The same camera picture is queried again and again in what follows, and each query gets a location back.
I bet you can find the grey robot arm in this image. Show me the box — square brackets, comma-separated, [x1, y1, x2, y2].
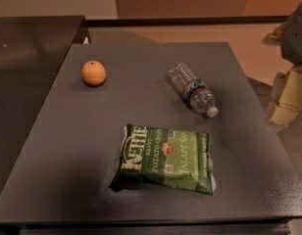
[265, 2, 302, 131]

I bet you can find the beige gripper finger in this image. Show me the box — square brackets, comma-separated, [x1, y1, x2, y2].
[266, 65, 302, 126]
[265, 23, 285, 43]

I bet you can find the orange fruit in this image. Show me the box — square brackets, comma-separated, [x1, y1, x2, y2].
[81, 61, 106, 86]

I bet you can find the green kettle chips bag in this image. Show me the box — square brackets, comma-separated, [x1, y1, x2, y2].
[112, 124, 216, 195]

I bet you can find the clear plastic water bottle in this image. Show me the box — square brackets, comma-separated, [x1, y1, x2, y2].
[168, 62, 219, 118]

